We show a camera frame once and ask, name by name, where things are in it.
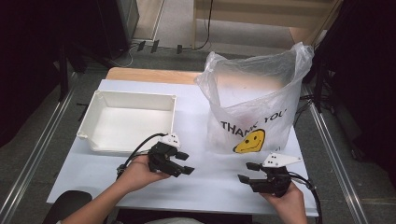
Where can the wooden table board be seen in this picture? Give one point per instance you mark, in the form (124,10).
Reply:
(149,75)

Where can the black chair seat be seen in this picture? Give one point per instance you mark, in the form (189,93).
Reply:
(67,205)

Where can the light wooden frame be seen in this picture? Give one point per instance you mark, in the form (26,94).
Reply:
(249,18)

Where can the clear plastic bag smiley print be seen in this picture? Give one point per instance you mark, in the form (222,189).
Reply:
(252,109)

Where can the person's left hand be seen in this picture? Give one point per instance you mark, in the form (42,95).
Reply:
(137,174)

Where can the black floor plug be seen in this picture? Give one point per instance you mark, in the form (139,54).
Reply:
(141,45)
(179,48)
(155,46)

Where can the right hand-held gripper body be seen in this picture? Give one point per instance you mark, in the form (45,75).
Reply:
(275,182)

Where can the person's right hand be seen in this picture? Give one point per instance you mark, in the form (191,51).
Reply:
(291,202)

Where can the black stand post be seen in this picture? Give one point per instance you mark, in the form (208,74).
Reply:
(63,74)
(319,87)

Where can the white plastic tray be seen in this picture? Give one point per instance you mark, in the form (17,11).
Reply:
(130,124)

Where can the metal floor rail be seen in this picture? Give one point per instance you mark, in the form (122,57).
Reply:
(336,155)
(37,146)

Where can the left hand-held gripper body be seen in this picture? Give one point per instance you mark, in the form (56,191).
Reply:
(158,154)

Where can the dark cabinet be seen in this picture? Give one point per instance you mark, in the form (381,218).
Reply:
(116,28)

